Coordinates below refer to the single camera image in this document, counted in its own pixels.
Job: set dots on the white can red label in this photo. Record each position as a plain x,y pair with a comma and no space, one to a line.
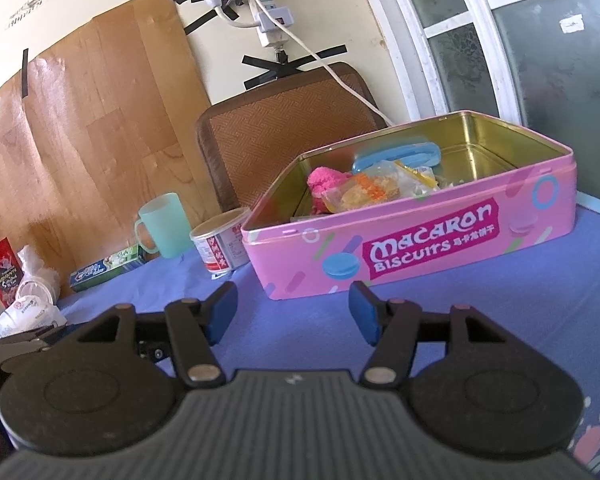
217,250

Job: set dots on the teal plastic cup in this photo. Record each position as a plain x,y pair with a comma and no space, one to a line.
167,225

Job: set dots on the pink biscuit tin box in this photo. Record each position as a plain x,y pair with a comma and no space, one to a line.
430,230

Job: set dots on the blue oval case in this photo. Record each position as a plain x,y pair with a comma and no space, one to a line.
400,152

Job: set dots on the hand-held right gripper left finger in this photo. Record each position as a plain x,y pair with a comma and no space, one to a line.
220,315

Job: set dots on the pink fluffy plush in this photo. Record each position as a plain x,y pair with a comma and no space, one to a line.
325,182

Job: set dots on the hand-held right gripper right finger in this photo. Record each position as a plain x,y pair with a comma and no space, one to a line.
365,317

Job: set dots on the blue bedsheet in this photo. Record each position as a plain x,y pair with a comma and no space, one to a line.
305,330

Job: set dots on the clear plastic bag orange contents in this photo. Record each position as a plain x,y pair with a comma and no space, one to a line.
375,187

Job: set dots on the white window sticker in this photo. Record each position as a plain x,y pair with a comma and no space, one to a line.
572,25

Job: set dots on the brown woven cushion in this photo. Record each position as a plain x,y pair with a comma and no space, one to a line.
280,125

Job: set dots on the white power strip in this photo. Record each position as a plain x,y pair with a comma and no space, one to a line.
270,10

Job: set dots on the blue green carton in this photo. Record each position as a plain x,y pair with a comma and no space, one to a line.
105,269

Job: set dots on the white window frame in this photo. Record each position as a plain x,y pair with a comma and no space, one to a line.
480,20

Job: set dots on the red printed box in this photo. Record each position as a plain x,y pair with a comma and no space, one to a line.
0,270

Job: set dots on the white printed packet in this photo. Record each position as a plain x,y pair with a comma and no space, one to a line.
27,317

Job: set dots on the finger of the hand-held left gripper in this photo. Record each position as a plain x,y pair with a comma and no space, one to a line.
152,351

